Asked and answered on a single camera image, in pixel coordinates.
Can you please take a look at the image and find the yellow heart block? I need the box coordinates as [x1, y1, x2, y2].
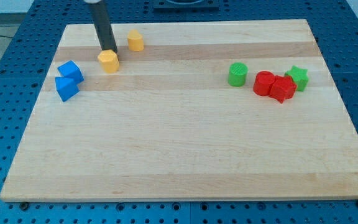
[127, 29, 144, 52]

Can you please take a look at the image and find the yellow hexagon block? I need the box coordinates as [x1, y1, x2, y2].
[98, 50, 119, 73]

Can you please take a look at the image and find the wooden board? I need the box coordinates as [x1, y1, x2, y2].
[0, 19, 358, 202]

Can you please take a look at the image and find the green cylinder block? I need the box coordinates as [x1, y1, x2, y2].
[227, 62, 248, 87]

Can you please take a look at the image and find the red cylinder block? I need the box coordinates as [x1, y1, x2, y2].
[253, 71, 276, 96]

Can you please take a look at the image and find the red star block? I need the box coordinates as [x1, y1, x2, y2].
[268, 76, 297, 103]

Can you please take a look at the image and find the blue cube block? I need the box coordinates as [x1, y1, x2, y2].
[58, 60, 84, 84]

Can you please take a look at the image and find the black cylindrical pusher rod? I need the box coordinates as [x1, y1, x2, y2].
[85, 0, 117, 53]

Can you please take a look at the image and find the green star block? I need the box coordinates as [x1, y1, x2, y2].
[285, 65, 309, 91]

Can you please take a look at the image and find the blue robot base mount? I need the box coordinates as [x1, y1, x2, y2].
[152, 0, 220, 11]

